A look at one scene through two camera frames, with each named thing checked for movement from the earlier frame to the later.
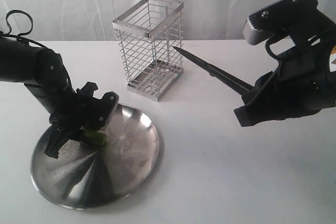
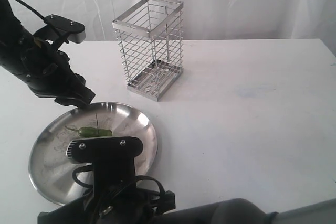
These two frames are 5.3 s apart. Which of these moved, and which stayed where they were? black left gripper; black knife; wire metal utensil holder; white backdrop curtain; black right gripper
Moved: black knife; black left gripper; black right gripper
Stayed: wire metal utensil holder; white backdrop curtain
